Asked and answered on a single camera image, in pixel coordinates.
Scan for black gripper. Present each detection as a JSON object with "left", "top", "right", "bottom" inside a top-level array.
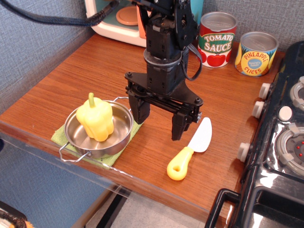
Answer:
[{"left": 124, "top": 51, "right": 203, "bottom": 141}]

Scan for yellow toy bell pepper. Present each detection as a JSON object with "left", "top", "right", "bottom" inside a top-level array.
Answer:
[{"left": 76, "top": 93, "right": 114, "bottom": 142}]

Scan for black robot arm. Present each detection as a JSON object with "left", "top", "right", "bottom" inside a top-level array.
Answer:
[{"left": 125, "top": 0, "right": 203, "bottom": 141}]

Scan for toy microwave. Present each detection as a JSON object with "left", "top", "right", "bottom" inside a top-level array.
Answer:
[{"left": 84, "top": 0, "right": 204, "bottom": 48}]

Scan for orange microwave plate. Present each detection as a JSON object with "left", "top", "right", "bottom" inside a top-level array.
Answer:
[{"left": 116, "top": 6, "right": 138, "bottom": 26}]

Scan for small steel pan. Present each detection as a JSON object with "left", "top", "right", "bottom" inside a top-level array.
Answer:
[{"left": 58, "top": 93, "right": 134, "bottom": 162}]

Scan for white stove knob bottom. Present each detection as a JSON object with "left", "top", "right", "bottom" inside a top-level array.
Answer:
[{"left": 237, "top": 142, "right": 250, "bottom": 162}]

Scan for white stove knob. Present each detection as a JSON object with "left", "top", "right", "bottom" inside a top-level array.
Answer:
[
  {"left": 252, "top": 101, "right": 265, "bottom": 119},
  {"left": 258, "top": 83, "right": 271, "bottom": 100},
  {"left": 237, "top": 142, "right": 250, "bottom": 162}
]

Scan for tomato sauce can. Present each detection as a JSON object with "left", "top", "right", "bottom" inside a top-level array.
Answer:
[{"left": 198, "top": 11, "right": 238, "bottom": 68}]

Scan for white stove knob middle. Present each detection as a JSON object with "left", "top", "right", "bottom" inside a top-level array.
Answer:
[{"left": 252, "top": 101, "right": 265, "bottom": 119}]

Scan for green cloth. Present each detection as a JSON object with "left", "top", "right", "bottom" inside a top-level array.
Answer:
[{"left": 51, "top": 122, "right": 142, "bottom": 170}]

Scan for white stove knob top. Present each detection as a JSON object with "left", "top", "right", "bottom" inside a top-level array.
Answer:
[{"left": 258, "top": 83, "right": 271, "bottom": 100}]

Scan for pineapple slices can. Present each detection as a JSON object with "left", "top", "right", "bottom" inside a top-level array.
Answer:
[{"left": 235, "top": 31, "right": 279, "bottom": 77}]

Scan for clear acrylic edge guard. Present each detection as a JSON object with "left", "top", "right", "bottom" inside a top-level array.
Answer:
[{"left": 0, "top": 133, "right": 205, "bottom": 228}]

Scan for black toy stove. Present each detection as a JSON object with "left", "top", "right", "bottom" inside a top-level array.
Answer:
[{"left": 205, "top": 41, "right": 304, "bottom": 228}]

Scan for orange object bottom left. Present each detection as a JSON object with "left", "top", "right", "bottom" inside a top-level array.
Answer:
[{"left": 0, "top": 210, "right": 33, "bottom": 228}]

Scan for yellow handled toy knife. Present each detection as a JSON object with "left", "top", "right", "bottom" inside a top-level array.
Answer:
[{"left": 167, "top": 117, "right": 212, "bottom": 181}]

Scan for black braided cable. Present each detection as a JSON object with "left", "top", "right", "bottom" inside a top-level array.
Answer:
[{"left": 0, "top": 0, "right": 119, "bottom": 27}]

